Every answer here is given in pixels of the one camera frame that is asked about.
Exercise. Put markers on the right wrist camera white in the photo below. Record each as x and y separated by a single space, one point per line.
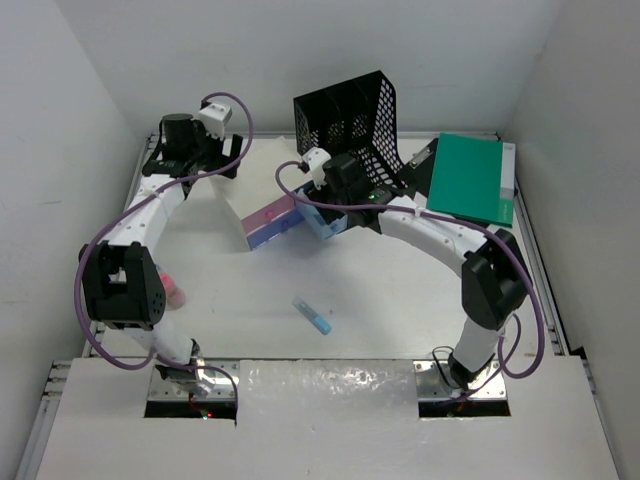
313 162

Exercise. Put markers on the purple wide drawer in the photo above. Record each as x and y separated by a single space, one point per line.
274 228

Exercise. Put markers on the white front cover board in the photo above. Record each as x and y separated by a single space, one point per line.
327 420

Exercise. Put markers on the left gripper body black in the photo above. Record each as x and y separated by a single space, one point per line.
208 151

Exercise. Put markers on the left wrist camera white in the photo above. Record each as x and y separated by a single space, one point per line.
215 116

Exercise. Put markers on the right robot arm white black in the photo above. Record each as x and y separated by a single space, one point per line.
491 288

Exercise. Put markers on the pink small drawer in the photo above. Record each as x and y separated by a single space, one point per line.
274 214

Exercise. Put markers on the green folder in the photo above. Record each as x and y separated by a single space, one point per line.
507 184

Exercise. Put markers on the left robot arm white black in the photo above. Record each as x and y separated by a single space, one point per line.
118 283

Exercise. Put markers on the pink glue stick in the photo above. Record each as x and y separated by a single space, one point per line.
175 296

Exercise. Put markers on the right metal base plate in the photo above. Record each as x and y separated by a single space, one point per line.
434 383

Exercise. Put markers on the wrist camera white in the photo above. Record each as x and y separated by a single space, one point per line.
215 116
313 162

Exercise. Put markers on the white drawer box pastel drawers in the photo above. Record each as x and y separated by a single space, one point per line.
254 186

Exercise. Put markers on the black clipboard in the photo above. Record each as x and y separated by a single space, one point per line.
425 165

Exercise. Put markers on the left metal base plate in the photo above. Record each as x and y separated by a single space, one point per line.
168 384

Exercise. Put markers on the metal base plate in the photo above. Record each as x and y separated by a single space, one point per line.
168 384
434 383

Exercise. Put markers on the light blue small drawer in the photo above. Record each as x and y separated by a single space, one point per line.
324 223

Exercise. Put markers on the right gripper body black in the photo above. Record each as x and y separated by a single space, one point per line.
328 195

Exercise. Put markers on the black mesh file organizer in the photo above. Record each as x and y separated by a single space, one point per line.
357 117

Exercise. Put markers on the blue glue stick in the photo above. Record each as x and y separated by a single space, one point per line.
312 316

